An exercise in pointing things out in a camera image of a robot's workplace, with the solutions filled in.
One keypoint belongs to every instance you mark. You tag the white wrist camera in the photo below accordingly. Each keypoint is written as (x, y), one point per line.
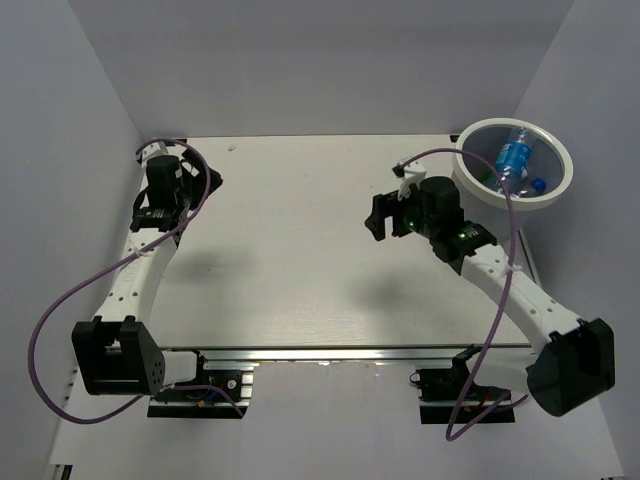
(409, 173)
(151, 151)

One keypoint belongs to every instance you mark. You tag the white round bin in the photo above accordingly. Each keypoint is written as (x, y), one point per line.
(478, 147)

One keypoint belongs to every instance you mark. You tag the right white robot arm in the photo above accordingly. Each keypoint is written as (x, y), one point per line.
(572, 360)

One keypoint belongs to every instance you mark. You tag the small blue label bottle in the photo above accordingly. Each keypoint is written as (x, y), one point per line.
(518, 188)

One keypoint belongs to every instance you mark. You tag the aluminium table rail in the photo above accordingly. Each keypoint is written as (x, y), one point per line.
(334, 354)

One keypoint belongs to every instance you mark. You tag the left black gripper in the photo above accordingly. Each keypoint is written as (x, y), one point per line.
(198, 180)

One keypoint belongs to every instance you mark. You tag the blue label water bottle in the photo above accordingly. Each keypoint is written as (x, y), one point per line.
(515, 153)

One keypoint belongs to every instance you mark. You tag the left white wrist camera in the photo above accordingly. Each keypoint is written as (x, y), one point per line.
(151, 151)

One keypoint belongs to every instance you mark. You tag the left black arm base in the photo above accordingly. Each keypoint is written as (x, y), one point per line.
(221, 389)

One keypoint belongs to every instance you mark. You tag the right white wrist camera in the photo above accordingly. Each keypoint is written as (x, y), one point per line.
(409, 173)

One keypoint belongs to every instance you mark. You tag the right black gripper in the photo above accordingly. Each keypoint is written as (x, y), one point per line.
(386, 206)

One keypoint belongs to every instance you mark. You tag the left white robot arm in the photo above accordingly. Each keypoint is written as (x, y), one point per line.
(116, 352)

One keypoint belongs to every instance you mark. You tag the green plastic bottle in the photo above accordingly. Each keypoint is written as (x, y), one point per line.
(487, 179)

